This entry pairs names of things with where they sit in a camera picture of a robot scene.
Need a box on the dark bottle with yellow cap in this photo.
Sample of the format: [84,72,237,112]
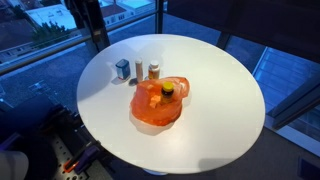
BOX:
[160,81,175,105]

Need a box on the orange bottle with white cap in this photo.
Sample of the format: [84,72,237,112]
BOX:
[147,60,161,80]

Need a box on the orange plastic bag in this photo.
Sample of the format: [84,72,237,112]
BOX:
[129,76,191,127]

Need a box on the slim white tube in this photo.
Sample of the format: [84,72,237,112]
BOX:
[134,58,144,83]

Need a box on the dark window mullion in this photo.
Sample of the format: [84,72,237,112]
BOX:
[155,0,165,34]

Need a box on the orange and purple clamp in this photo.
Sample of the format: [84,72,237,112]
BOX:
[63,142,101,175]

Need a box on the perforated metal plate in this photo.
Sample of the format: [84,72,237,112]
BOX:
[46,134,111,180]

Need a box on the grey handrail bar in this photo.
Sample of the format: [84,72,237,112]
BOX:
[0,10,158,76]

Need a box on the slanted dark window beam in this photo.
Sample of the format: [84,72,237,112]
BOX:
[266,84,320,131]

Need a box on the white rounded object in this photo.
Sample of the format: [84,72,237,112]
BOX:
[0,150,30,180]

